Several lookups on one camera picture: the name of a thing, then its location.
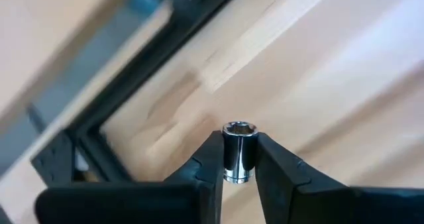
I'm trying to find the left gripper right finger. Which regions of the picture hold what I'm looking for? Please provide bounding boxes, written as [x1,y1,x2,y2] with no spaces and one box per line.
[254,132,424,224]

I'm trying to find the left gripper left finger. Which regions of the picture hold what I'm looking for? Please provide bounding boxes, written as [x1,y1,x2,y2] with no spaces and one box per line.
[34,130,226,224]

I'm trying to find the short chrome socket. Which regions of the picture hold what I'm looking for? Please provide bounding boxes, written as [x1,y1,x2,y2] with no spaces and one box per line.
[221,120,260,185]

